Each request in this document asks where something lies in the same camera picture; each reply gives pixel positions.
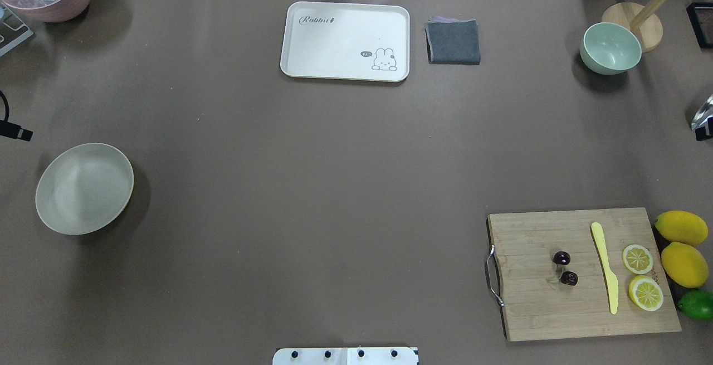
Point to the beige round plate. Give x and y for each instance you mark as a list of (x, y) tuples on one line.
[(84, 189)]

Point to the cream rabbit tray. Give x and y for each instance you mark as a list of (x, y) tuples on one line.
[(346, 41)]

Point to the dark red cherry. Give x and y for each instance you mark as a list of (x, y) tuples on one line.
[(568, 278), (561, 258)]

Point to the black framed tray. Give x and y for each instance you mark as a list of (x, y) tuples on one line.
[(700, 16)]

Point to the grey folded cloth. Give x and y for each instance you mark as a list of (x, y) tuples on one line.
[(453, 42)]

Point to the wooden cutting board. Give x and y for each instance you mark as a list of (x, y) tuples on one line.
[(536, 306)]

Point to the mint green bowl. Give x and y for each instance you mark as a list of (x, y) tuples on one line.
[(609, 49)]

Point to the yellow plastic knife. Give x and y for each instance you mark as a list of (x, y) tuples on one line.
[(610, 278)]

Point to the lemon slice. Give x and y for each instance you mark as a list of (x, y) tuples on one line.
[(637, 259), (645, 293)]

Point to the wooden cup tree stand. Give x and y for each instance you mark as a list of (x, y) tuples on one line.
[(642, 21)]

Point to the whole yellow lemon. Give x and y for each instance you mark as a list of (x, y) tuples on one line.
[(683, 227), (685, 265)]

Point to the steel scoop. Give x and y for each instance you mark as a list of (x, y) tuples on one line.
[(702, 121)]

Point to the green lime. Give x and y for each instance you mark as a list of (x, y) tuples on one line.
[(696, 304)]

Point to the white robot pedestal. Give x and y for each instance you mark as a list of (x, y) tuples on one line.
[(347, 355)]

